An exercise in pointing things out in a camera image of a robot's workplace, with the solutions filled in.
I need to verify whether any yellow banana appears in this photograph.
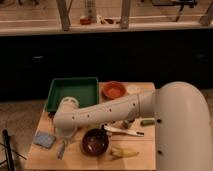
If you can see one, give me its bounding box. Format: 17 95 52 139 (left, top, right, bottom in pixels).
111 147 138 157

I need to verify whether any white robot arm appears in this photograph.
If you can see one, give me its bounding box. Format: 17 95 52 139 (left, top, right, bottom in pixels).
53 82 213 171

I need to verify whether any green plastic tray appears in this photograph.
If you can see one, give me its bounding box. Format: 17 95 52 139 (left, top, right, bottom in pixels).
45 77 99 112

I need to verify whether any white cup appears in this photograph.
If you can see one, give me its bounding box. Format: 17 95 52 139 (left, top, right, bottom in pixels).
126 85 141 94

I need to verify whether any black stand left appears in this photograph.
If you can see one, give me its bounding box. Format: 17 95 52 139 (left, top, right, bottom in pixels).
0 129 26 171

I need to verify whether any orange bowl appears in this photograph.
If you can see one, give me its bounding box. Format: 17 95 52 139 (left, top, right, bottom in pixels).
102 81 126 99

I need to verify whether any red object on shelf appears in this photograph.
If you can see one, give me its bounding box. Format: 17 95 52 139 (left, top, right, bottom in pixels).
79 16 92 25

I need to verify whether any dark brown bowl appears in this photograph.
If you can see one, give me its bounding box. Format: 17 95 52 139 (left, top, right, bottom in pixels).
81 129 109 156

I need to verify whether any blue sponge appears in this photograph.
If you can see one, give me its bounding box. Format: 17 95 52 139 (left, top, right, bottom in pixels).
33 131 56 149

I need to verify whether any light blue towel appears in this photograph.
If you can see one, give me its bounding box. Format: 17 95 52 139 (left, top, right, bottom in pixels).
57 141 66 159

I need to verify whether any dark metal cup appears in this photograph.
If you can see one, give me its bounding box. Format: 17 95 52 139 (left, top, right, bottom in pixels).
122 120 132 129

